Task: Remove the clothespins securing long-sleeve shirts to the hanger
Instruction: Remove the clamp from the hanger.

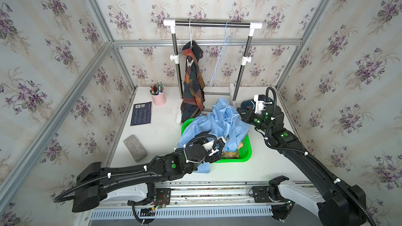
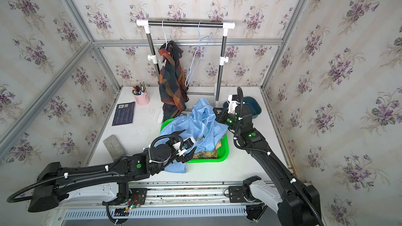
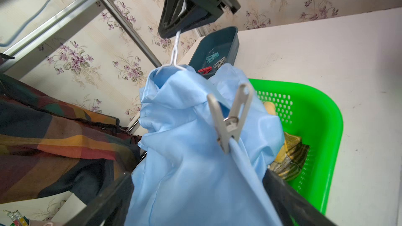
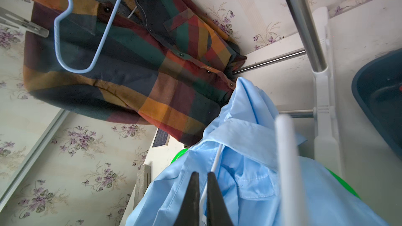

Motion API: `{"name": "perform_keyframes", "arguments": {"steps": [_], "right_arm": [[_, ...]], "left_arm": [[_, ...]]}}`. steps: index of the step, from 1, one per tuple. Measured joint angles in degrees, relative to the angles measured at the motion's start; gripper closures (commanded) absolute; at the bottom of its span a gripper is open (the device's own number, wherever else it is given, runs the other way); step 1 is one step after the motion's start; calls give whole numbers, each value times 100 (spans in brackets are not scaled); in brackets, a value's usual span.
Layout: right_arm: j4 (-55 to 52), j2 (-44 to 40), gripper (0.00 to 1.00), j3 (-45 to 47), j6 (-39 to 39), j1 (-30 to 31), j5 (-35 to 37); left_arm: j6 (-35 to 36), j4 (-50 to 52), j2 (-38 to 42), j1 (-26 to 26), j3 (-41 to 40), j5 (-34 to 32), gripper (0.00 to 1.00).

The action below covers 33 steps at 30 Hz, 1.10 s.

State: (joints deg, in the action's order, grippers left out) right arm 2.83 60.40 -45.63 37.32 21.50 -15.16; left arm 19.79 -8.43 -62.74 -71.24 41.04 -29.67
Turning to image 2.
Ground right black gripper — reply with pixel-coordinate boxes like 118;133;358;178
214;106;244;136

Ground light blue shirt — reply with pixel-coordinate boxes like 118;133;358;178
160;97;228;154

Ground light blue wire hanger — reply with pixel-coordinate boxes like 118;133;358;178
185;21;213;87

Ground yellow plaid shirt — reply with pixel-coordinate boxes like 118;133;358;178
193;142;222;159

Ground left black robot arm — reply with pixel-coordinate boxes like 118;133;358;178
7;132;197;212

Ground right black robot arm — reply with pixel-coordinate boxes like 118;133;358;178
214;87;323;226

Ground white hanger of dark shirt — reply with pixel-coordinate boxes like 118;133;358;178
161;19;171;50

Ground dark teal plastic bin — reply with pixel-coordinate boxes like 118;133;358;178
223;95;262;119

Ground green plastic basket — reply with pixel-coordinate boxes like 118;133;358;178
160;116;229;164

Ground dark plaid shirt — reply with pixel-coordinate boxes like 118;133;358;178
158;41;189;121

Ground grey sponge block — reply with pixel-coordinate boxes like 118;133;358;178
103;135;127;161

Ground dark blue booklet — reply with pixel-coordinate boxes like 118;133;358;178
112;101;136;126

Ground white clothespin on dark shirt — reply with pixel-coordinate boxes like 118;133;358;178
160;57;166;67

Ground pink pen cup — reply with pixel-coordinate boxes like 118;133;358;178
132;82;150;106

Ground metal clothes rack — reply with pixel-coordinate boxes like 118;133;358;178
136;19;235;107

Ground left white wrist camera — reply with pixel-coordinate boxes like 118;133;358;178
173;137;196;156

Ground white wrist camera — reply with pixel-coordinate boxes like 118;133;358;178
173;137;196;156
227;94;240;114

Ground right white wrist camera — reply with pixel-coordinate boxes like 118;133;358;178
227;94;240;114

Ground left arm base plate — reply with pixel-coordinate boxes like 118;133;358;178
103;187;148;209

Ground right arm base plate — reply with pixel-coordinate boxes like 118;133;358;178
224;186;262;203

